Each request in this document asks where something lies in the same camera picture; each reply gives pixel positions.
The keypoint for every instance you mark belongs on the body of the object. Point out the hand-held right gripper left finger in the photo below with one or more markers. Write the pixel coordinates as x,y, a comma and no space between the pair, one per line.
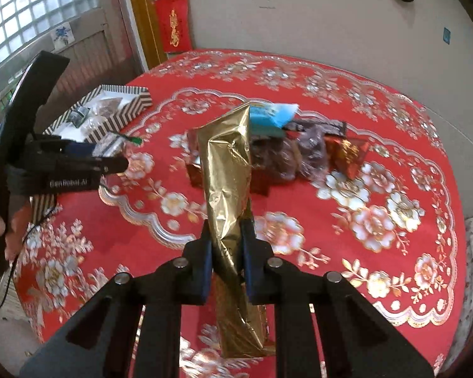
207,267

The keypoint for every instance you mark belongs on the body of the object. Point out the brown snack in box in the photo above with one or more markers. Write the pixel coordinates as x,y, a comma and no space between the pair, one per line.
108,106

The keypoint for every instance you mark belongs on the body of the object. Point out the striped cardboard box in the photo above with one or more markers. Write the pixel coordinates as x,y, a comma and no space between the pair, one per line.
136,104

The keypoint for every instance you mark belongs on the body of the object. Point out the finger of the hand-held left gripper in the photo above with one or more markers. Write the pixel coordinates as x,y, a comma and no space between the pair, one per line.
102,165
80,149

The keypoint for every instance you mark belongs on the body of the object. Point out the light blue snack packet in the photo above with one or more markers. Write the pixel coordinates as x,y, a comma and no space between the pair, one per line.
270,116

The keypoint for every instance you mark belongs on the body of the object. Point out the red floral tablecloth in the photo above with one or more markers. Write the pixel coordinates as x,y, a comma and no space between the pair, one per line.
338,86

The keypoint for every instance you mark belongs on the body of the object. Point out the red wall poster gold print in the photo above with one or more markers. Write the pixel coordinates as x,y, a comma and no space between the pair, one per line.
173,19

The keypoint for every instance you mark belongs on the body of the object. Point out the dark striped snack packet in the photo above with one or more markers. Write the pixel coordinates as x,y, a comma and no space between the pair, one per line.
327,126

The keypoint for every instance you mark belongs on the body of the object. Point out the blue flower sticker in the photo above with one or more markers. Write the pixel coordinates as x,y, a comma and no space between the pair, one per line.
63,35

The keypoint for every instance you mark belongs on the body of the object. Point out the brown clear-wrapped snack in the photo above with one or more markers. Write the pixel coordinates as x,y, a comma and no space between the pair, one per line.
275,159

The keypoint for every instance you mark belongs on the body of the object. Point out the green black small packet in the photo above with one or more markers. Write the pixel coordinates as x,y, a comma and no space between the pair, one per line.
114,143

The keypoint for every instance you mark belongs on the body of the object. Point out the small blue wall sticker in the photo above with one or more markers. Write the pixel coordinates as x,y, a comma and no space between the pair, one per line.
446,34

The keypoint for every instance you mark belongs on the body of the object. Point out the glass block window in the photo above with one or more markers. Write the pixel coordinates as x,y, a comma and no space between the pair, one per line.
23,8

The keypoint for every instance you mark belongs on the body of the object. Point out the small dark packet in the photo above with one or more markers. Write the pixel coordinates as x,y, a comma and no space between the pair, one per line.
78,117

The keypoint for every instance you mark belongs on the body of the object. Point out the purple clear-wrapped snack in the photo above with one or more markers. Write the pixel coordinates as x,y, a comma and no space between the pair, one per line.
313,149

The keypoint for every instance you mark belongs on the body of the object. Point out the clear wrapped snack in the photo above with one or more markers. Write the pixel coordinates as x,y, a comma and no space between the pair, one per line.
96,126

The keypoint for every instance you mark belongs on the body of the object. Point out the yellow wooden door frame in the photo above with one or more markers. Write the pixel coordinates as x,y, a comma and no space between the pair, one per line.
141,15

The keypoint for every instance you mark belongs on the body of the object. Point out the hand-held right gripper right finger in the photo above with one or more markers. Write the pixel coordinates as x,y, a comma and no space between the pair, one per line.
247,267

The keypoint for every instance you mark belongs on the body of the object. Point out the gold foil snack packet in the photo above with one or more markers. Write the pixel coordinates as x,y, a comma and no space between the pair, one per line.
228,173

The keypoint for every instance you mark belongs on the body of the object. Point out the brown metal door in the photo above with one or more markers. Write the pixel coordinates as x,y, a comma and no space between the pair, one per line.
94,51

